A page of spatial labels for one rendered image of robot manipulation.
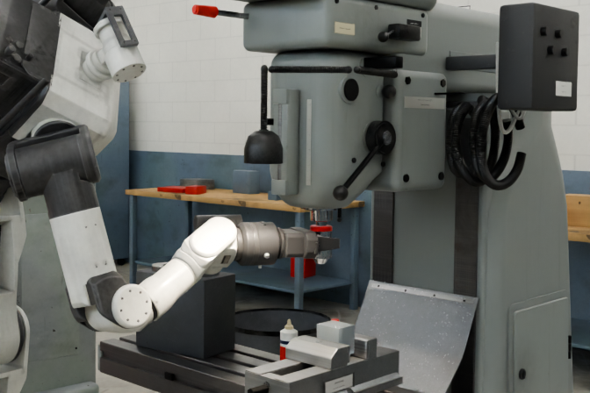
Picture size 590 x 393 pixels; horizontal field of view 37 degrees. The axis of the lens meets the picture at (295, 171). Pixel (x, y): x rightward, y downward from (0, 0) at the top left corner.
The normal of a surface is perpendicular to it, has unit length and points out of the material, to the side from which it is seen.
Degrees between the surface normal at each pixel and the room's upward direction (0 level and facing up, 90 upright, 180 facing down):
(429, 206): 90
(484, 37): 90
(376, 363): 90
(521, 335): 89
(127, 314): 77
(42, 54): 58
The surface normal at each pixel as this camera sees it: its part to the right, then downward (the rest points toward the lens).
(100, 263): 0.66, -0.18
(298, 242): 0.36, 0.05
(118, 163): 0.73, 0.04
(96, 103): 0.70, -0.49
